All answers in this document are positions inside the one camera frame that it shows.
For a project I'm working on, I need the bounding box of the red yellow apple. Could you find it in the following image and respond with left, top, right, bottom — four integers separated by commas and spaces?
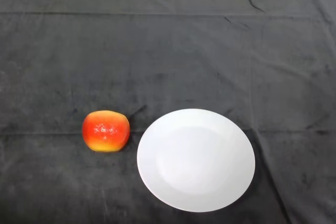
82, 110, 131, 153

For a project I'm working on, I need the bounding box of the white round plate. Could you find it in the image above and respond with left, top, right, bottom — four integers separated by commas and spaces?
136, 108, 256, 213

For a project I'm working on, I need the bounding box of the black cloth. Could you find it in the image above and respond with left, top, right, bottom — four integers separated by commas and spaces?
0, 0, 336, 224

